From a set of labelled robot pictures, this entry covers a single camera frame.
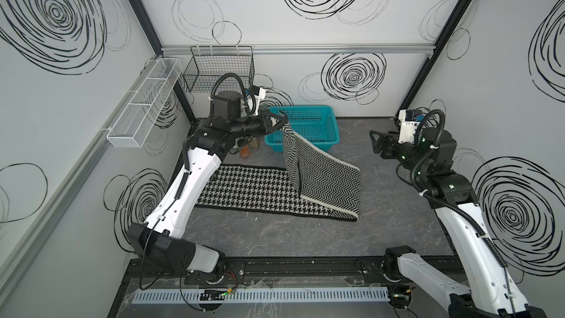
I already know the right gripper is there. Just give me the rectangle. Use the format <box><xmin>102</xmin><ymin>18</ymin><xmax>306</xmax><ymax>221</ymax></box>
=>
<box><xmin>366</xmin><ymin>128</ymin><xmax>424</xmax><ymax>180</ymax></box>

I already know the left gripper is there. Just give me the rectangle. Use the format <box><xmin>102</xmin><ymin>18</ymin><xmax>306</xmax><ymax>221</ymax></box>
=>
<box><xmin>230</xmin><ymin>111</ymin><xmax>285</xmax><ymax>141</ymax></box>

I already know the black white patterned scarf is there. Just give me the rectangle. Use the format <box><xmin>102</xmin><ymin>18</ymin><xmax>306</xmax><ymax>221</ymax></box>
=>
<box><xmin>197</xmin><ymin>124</ymin><xmax>361</xmax><ymax>222</ymax></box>

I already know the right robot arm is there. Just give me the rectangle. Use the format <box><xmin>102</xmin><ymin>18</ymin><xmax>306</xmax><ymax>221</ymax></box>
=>
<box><xmin>369</xmin><ymin>109</ymin><xmax>546</xmax><ymax>317</ymax></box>

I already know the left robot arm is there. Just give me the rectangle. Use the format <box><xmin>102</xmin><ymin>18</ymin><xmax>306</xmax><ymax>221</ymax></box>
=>
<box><xmin>127</xmin><ymin>72</ymin><xmax>288</xmax><ymax>281</ymax></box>

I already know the teal plastic basket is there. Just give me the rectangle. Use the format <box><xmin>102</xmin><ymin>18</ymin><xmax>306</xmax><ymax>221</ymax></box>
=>
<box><xmin>269</xmin><ymin>105</ymin><xmax>340</xmax><ymax>151</ymax></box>

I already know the light spice jar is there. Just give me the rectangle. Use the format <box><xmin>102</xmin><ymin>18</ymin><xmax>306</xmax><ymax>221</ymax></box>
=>
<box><xmin>249</xmin><ymin>138</ymin><xmax>260</xmax><ymax>149</ymax></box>

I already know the dark spice jar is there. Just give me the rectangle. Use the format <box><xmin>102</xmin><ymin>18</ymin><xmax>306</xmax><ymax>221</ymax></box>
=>
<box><xmin>239</xmin><ymin>146</ymin><xmax>250</xmax><ymax>159</ymax></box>

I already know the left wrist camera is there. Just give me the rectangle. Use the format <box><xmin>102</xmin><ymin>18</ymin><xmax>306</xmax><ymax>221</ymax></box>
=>
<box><xmin>251</xmin><ymin>85</ymin><xmax>267</xmax><ymax>105</ymax></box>

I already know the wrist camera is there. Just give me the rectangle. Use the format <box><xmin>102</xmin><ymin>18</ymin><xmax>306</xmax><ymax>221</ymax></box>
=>
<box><xmin>251</xmin><ymin>85</ymin><xmax>267</xmax><ymax>105</ymax></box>
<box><xmin>398</xmin><ymin>110</ymin><xmax>420</xmax><ymax>144</ymax></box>

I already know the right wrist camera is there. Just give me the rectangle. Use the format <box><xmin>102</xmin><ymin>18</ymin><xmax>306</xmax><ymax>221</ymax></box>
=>
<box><xmin>398</xmin><ymin>110</ymin><xmax>420</xmax><ymax>144</ymax></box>

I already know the black wire wall basket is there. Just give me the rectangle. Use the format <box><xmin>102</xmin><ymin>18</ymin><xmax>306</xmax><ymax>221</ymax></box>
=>
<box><xmin>183</xmin><ymin>46</ymin><xmax>255</xmax><ymax>94</ymax></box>

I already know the white wire wall shelf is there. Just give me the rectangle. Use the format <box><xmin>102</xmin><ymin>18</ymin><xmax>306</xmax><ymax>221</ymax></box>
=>
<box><xmin>107</xmin><ymin>57</ymin><xmax>182</xmax><ymax>148</ymax></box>

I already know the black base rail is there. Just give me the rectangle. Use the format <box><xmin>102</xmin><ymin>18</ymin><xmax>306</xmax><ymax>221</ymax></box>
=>
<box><xmin>122</xmin><ymin>256</ymin><xmax>466</xmax><ymax>285</ymax></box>

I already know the grey slotted cable duct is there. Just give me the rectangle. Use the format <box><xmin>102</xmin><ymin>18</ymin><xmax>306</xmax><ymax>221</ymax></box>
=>
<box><xmin>132</xmin><ymin>287</ymin><xmax>390</xmax><ymax>305</ymax></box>

